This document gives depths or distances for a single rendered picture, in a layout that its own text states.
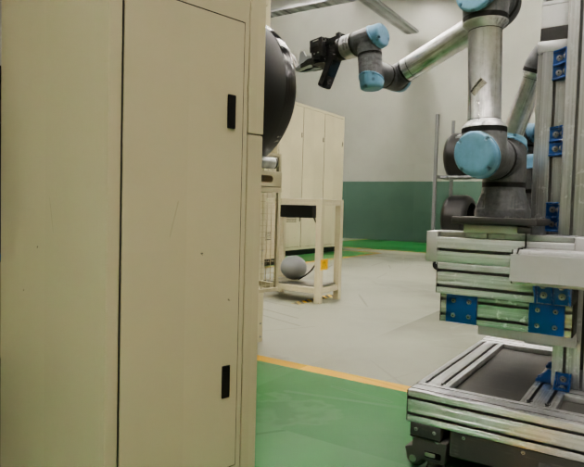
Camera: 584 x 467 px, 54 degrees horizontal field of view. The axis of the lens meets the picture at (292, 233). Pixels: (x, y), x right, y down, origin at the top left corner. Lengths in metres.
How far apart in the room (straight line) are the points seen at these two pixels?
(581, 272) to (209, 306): 0.87
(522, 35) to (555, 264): 11.92
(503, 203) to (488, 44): 0.42
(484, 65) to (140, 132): 0.90
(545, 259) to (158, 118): 0.97
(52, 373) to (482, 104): 1.22
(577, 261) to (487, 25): 0.64
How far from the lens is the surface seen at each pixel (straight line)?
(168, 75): 1.21
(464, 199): 7.27
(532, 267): 1.52
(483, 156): 1.53
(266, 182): 2.16
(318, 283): 4.31
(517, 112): 2.26
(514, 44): 13.30
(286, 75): 2.11
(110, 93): 1.15
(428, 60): 1.85
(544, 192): 1.89
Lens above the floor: 0.73
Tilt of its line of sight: 3 degrees down
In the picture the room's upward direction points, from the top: 2 degrees clockwise
